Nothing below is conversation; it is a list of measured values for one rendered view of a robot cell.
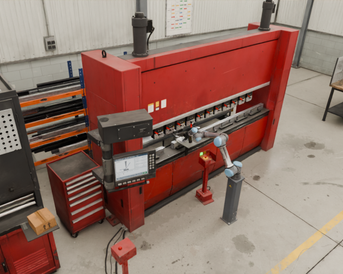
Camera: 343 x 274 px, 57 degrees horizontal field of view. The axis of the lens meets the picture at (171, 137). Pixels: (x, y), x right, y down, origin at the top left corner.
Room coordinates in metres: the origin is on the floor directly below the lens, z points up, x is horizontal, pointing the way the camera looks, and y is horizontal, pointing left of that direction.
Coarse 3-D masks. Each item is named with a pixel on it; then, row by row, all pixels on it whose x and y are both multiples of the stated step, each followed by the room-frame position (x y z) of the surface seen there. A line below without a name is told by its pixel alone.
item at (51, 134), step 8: (64, 120) 4.91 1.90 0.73; (72, 120) 4.91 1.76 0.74; (80, 120) 4.92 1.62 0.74; (40, 128) 4.61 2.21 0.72; (48, 128) 4.59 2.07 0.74; (56, 128) 4.57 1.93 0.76; (64, 128) 4.53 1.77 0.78; (72, 128) 4.59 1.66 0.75; (80, 128) 4.67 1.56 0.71; (32, 136) 4.35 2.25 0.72; (40, 136) 4.30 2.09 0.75; (48, 136) 4.34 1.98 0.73
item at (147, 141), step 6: (222, 114) 4.99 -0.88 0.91; (204, 120) 4.68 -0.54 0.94; (210, 120) 4.78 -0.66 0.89; (186, 126) 4.39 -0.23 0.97; (192, 126) 4.49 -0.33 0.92; (174, 132) 4.22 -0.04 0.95; (144, 138) 3.95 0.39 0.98; (150, 138) 3.96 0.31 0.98; (162, 138) 4.06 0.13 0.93; (144, 144) 3.83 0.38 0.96; (150, 144) 3.91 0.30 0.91
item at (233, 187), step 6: (228, 180) 3.35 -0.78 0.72; (234, 180) 3.29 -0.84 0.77; (240, 180) 3.30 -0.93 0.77; (228, 186) 3.34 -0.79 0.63; (234, 186) 3.28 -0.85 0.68; (240, 186) 3.32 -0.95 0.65; (228, 192) 3.33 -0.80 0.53; (234, 192) 3.27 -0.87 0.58; (240, 192) 3.34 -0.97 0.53; (228, 198) 3.32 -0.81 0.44; (234, 198) 3.27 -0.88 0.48; (228, 204) 3.31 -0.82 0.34; (234, 204) 3.28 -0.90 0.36; (228, 210) 3.29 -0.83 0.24; (234, 210) 3.30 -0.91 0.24; (222, 216) 3.38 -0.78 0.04; (228, 216) 3.28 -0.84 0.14; (234, 216) 3.31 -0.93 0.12; (228, 222) 3.28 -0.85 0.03
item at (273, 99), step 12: (252, 24) 5.80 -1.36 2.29; (288, 36) 5.27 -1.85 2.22; (276, 48) 5.39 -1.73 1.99; (288, 48) 5.24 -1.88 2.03; (276, 60) 5.36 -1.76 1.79; (288, 60) 5.31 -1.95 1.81; (276, 72) 5.33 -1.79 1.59; (288, 72) 5.37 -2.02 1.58; (276, 84) 5.29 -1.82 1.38; (252, 96) 5.62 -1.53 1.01; (264, 96) 5.43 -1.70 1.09; (276, 96) 5.26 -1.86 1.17; (240, 108) 5.79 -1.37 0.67; (276, 108) 5.26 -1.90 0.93; (276, 120) 5.32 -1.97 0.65; (276, 132) 5.40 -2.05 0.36; (264, 144) 5.29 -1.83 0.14
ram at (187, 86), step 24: (240, 48) 4.71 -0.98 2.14; (264, 48) 5.14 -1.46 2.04; (144, 72) 3.50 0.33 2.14; (168, 72) 3.75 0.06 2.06; (192, 72) 4.04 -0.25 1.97; (216, 72) 4.37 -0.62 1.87; (240, 72) 4.76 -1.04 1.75; (264, 72) 5.23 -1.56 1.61; (144, 96) 3.50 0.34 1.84; (168, 96) 3.76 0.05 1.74; (192, 96) 4.06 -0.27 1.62; (216, 96) 4.41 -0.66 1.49
